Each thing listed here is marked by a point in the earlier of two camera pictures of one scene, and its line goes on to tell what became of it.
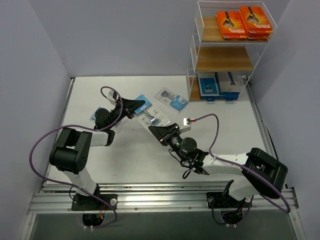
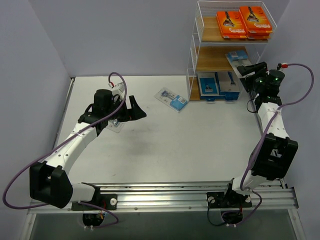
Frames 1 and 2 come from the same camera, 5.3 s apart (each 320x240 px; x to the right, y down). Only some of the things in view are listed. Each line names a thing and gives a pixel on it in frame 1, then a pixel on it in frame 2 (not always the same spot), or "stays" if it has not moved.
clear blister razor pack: (150, 115) to (236, 59)
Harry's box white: (228, 81) stays
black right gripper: (169, 134) to (255, 75)
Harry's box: (230, 95) stays
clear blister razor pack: (119, 125) stays
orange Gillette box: (231, 24) stays
